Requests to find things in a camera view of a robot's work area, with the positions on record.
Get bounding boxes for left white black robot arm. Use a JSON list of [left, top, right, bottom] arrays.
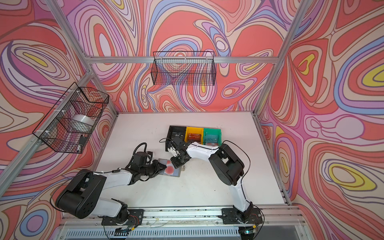
[[55, 152, 167, 225]]

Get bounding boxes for black wire basket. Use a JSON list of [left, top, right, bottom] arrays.
[[33, 83, 110, 154], [151, 51, 217, 86]]

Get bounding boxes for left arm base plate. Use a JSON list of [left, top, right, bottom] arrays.
[[102, 209, 144, 227]]

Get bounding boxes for left black wire basket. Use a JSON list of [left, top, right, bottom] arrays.
[[33, 83, 110, 154]]

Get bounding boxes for yellow plastic bin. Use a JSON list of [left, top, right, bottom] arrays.
[[185, 127, 204, 144]]

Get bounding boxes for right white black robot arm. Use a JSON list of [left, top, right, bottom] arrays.
[[166, 137, 254, 224]]

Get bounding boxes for pink white circle card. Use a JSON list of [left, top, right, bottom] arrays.
[[163, 161, 181, 177]]

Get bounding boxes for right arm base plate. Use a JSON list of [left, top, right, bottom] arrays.
[[218, 207, 264, 226]]

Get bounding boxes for silver tape roll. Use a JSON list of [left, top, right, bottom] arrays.
[[70, 115, 95, 133]]

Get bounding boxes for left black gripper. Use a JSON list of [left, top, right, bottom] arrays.
[[138, 160, 167, 179]]

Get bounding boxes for black plastic bin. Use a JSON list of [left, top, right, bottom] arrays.
[[165, 126, 187, 152]]

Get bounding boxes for green plastic bin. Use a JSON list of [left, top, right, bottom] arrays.
[[203, 128, 222, 146]]

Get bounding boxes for aluminium front rail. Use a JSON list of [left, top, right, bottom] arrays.
[[59, 205, 308, 229]]

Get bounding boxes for back black wire basket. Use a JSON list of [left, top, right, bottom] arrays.
[[151, 51, 217, 86]]

